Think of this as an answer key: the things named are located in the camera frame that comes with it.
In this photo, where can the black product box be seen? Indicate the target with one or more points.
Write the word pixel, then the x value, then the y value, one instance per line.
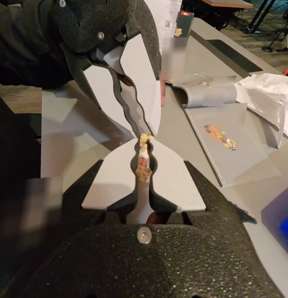
pixel 184 23

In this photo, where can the long wooden table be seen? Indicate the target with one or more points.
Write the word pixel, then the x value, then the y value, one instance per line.
pixel 227 3

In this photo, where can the blue plastic bin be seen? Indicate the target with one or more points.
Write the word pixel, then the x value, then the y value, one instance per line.
pixel 287 232

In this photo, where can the brown tan brick model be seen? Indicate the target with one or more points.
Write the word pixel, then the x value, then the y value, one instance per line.
pixel 142 160

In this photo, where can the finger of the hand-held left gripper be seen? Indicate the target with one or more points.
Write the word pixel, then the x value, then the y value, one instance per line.
pixel 144 76
pixel 102 88

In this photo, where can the grey instruction booklet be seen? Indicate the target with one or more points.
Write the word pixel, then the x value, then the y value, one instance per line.
pixel 227 158

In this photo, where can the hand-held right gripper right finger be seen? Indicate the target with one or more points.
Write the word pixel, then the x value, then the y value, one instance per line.
pixel 176 184

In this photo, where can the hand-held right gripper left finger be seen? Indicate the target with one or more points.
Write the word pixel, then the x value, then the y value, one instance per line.
pixel 111 184

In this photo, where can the person's left hand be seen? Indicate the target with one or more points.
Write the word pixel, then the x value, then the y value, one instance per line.
pixel 163 93

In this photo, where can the white paper bag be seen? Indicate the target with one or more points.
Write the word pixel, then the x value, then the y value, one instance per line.
pixel 267 93
pixel 167 11

